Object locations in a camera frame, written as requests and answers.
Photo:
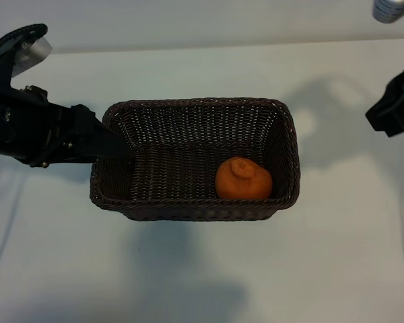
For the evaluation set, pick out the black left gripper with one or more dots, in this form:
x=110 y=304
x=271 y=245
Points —
x=27 y=128

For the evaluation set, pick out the dark brown woven basket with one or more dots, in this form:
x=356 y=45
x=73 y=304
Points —
x=175 y=175

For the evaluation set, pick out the orange mandarin fruit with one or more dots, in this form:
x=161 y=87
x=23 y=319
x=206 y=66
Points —
x=242 y=185

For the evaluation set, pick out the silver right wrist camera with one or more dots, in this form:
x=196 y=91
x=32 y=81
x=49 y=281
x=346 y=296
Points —
x=390 y=10

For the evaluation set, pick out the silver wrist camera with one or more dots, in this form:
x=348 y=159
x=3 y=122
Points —
x=37 y=50
x=390 y=10

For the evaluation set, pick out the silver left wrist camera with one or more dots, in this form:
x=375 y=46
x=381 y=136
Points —
x=37 y=50

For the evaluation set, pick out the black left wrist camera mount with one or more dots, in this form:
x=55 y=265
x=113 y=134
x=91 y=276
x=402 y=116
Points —
x=0 y=54

